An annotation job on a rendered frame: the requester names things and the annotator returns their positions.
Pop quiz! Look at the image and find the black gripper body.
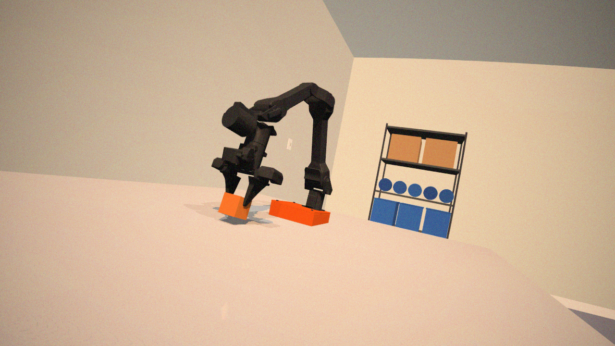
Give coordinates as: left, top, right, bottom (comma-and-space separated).
212, 140, 283, 185

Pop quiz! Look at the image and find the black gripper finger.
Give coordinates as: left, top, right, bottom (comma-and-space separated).
220, 170, 241, 194
243, 176, 270, 206

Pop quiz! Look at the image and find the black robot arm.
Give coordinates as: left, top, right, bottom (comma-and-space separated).
221, 82, 335, 211

